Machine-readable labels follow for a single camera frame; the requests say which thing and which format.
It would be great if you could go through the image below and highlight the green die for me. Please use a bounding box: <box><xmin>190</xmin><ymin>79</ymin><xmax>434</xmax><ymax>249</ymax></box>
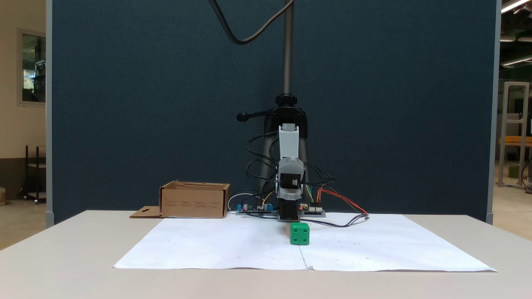
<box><xmin>290</xmin><ymin>223</ymin><xmax>310</xmax><ymax>246</ymax></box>

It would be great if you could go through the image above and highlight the blue power circuit board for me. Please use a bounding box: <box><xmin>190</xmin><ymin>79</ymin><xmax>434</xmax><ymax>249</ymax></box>
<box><xmin>236</xmin><ymin>203</ymin><xmax>276</xmax><ymax>215</ymax></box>

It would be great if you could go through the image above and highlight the grey motor controller board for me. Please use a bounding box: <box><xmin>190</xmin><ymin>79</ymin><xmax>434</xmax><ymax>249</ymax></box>
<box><xmin>300</xmin><ymin>203</ymin><xmax>326</xmax><ymax>218</ymax></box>

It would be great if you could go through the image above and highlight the white paper sheet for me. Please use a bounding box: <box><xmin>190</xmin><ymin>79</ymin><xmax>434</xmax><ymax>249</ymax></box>
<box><xmin>113</xmin><ymin>213</ymin><xmax>498</xmax><ymax>273</ymax></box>

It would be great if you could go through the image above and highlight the cardboard box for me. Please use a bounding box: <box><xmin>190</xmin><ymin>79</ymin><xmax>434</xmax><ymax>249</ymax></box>
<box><xmin>129</xmin><ymin>180</ymin><xmax>231</xmax><ymax>219</ymax></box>

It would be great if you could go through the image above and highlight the dark blue partition panel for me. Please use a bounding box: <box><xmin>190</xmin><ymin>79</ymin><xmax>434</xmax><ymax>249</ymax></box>
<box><xmin>46</xmin><ymin>0</ymin><xmax>502</xmax><ymax>225</ymax></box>

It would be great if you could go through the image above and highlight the black shelf cart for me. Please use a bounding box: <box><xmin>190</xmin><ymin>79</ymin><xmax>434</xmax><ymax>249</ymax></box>
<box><xmin>24</xmin><ymin>144</ymin><xmax>47</xmax><ymax>205</ymax></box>

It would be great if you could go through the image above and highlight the ceiling light strip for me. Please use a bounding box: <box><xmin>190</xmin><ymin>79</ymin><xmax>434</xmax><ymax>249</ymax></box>
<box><xmin>501</xmin><ymin>0</ymin><xmax>532</xmax><ymax>14</ymax></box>

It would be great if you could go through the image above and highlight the black gripper wire loop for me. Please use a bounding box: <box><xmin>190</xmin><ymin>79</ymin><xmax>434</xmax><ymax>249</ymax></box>
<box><xmin>303</xmin><ymin>162</ymin><xmax>337</xmax><ymax>186</ymax></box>

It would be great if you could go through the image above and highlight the black elbow wire loop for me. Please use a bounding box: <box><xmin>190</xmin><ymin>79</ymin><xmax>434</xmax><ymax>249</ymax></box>
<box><xmin>245</xmin><ymin>132</ymin><xmax>280</xmax><ymax>183</ymax></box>

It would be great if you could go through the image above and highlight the white cable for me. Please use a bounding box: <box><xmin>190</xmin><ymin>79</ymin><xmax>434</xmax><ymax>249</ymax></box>
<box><xmin>227</xmin><ymin>192</ymin><xmax>251</xmax><ymax>213</ymax></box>

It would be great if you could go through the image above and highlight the black camera tripod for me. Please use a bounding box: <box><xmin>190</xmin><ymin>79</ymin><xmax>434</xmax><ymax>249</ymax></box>
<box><xmin>236</xmin><ymin>0</ymin><xmax>310</xmax><ymax>210</ymax></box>

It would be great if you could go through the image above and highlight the grey hanging camera cable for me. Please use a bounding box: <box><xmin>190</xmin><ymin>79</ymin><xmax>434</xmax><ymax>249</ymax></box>
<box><xmin>208</xmin><ymin>0</ymin><xmax>295</xmax><ymax>45</ymax></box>

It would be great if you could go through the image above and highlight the aluminium profile frame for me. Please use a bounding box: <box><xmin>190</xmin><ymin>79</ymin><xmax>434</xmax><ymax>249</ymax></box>
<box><xmin>497</xmin><ymin>81</ymin><xmax>531</xmax><ymax>190</ymax></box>

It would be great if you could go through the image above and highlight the wall window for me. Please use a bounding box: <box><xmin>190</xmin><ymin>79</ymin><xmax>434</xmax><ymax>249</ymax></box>
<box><xmin>17</xmin><ymin>28</ymin><xmax>47</xmax><ymax>107</ymax></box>

